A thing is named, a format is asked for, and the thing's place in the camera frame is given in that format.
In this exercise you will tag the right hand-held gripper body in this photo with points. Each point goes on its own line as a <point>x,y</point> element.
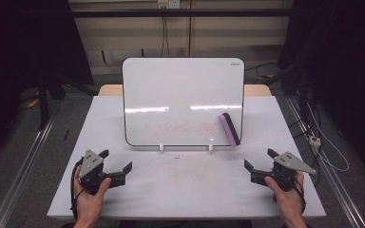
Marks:
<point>286,164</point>

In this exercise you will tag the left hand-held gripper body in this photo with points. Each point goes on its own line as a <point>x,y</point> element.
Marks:
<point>90,166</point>

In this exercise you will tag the purple and black whiteboard eraser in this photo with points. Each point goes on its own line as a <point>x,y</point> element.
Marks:
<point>229,129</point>

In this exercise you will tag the white whiteboard with black rim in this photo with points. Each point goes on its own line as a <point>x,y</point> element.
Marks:
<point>177,88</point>

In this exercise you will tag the person's right hand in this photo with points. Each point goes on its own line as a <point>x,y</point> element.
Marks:
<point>288,202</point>

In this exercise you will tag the person's left hand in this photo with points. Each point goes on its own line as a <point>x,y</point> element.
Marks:
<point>88,205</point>

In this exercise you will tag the white whiteboard stand foot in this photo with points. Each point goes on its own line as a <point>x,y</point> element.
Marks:
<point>210,148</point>
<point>161,148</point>

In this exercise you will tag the wooden table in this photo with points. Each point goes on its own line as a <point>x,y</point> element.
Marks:
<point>111,90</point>

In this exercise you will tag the white table cover sheet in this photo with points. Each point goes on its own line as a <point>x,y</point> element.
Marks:
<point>187,190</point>

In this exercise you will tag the black curtain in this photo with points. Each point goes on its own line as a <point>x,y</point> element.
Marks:
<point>19,47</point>
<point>348,63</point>

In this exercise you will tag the black horizontal bar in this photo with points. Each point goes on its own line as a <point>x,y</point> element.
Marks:
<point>171,13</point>

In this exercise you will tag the aluminium floor rail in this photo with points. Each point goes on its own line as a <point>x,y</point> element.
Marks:
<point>22,177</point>
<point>339,190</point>

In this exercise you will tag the white wall socket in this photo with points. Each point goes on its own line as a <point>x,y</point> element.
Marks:
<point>168,3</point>

